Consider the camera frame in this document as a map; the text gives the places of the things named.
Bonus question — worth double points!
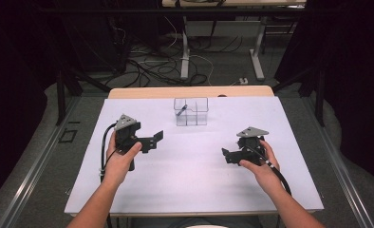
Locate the wooden table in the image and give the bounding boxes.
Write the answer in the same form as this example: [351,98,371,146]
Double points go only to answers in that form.
[107,85,275,100]

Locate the dark curtain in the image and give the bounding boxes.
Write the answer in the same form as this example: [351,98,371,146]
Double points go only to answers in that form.
[0,0,61,211]
[273,0,374,188]

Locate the white desk leg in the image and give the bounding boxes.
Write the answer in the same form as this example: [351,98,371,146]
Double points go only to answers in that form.
[179,15,191,81]
[250,17,266,81]

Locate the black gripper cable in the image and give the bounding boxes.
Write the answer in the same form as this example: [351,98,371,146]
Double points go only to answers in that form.
[250,145,293,197]
[99,122,119,184]

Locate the white table cover sheet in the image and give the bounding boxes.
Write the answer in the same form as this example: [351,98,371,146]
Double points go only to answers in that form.
[64,96,325,215]

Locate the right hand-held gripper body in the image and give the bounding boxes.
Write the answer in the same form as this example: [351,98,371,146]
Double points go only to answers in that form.
[236,126,270,166]

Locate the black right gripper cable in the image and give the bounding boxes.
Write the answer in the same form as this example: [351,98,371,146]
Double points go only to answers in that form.
[250,145,293,197]

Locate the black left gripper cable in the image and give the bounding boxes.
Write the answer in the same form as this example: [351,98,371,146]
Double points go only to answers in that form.
[99,122,119,184]

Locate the light desk top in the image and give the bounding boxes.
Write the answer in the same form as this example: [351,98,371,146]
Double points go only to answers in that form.
[161,0,307,8]

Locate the clear plastic organizer box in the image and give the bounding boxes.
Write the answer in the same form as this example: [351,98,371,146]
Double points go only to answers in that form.
[173,97,210,127]

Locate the person's left hand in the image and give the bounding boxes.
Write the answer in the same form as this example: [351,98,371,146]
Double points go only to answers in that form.
[103,131,143,188]

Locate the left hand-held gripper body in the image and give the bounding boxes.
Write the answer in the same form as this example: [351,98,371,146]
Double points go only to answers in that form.
[114,113,141,172]

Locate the aluminium floor rail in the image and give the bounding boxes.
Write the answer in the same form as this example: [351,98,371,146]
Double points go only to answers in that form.
[0,96,82,228]
[302,96,374,228]

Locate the tangle of floor cables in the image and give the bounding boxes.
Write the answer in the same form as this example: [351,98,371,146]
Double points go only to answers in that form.
[112,32,215,88]

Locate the person's right hand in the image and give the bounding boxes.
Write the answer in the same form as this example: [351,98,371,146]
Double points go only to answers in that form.
[239,139,281,195]

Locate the black metal stand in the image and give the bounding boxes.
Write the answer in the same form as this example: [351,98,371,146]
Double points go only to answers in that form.
[55,66,112,126]
[271,65,326,127]

